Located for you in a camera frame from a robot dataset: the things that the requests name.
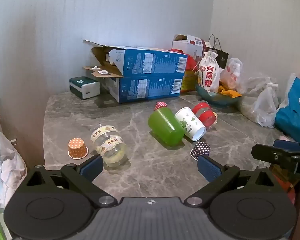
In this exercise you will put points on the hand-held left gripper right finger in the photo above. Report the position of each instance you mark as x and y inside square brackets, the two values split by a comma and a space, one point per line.
[210, 169]

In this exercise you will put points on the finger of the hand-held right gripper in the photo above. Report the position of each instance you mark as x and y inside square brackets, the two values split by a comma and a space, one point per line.
[286, 145]
[272, 155]

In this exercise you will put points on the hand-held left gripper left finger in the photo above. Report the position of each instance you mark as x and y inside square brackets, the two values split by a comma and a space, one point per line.
[91, 167]

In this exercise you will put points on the dark polka dot paper cup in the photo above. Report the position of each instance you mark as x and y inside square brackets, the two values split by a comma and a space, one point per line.
[202, 148]

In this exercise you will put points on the orange polka dot paper cup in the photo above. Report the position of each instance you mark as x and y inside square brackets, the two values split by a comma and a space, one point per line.
[77, 148]

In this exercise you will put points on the white paper cup green print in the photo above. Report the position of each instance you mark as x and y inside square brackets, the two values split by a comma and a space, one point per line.
[190, 123]

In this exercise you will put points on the clear cup with red bands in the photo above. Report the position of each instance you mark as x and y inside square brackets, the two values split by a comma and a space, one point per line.
[204, 113]

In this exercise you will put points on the green plastic cup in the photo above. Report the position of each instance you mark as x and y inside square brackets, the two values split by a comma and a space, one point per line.
[165, 126]

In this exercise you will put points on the red polka dot paper cup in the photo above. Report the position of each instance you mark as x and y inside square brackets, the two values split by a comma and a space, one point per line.
[160, 105]

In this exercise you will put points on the red plastic bag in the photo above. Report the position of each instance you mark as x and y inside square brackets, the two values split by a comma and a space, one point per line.
[286, 188]

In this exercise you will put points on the clear plastic jar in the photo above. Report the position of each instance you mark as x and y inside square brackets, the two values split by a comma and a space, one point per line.
[110, 145]

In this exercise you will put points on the blue plastic bag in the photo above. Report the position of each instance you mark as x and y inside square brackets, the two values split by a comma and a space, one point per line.
[293, 115]

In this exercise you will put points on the white knotted plastic bag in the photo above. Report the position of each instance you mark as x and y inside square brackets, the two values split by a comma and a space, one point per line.
[266, 107]

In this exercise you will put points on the teal bowl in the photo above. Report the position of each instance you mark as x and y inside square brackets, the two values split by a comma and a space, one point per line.
[215, 99]

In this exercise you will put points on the clear crumpled plastic bag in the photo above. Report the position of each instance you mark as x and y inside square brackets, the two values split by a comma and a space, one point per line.
[255, 82]

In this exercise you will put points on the orange snack packet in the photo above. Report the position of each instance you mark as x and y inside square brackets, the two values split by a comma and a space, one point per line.
[230, 93]

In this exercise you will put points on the green and white tissue box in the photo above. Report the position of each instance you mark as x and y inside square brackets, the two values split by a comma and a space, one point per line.
[85, 87]

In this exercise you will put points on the translucent bag with white cloth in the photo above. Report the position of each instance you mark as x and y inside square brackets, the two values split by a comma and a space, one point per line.
[5, 165]

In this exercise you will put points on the clear bag with red print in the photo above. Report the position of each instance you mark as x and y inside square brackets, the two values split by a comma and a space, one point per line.
[231, 73]

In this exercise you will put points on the yellow and red box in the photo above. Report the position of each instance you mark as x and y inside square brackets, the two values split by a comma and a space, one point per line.
[188, 81]

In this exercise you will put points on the black paper bag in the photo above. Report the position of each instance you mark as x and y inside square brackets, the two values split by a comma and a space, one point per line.
[221, 56]

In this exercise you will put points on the open blue cardboard box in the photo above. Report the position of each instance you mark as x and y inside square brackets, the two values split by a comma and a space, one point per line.
[150, 61]

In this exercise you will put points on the red and white cardboard box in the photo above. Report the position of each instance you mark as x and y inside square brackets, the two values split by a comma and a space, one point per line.
[190, 43]

